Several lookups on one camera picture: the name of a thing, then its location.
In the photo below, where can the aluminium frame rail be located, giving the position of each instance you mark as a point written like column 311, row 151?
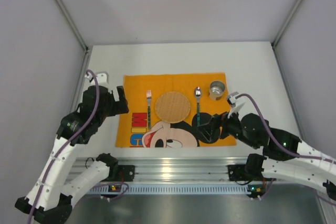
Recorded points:
column 167, row 171

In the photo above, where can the fork with teal handle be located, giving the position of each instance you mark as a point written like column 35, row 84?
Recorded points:
column 148, row 100

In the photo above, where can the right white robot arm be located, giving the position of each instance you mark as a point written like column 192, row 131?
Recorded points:
column 284, row 156

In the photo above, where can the round woven wicker plate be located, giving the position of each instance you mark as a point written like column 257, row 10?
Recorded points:
column 172, row 107

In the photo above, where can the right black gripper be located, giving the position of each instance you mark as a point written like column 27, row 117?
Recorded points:
column 223, row 125

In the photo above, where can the orange cartoon mouse placemat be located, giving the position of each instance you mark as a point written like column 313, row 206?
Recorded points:
column 133, row 129

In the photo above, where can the metal cup with beige sleeve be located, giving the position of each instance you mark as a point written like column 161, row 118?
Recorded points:
column 216, row 90

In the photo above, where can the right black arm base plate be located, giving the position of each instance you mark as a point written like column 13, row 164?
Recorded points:
column 237, row 173

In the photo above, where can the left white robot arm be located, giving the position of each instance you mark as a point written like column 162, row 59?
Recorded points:
column 52, row 199

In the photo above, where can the slotted grey cable duct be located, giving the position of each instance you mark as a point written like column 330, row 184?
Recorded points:
column 181, row 189

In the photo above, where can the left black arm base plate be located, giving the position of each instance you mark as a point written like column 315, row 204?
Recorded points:
column 125, row 173

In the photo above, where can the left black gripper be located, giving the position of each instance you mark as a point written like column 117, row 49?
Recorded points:
column 115, row 102

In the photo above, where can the spoon with teal handle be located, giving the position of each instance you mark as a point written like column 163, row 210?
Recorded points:
column 198, row 95

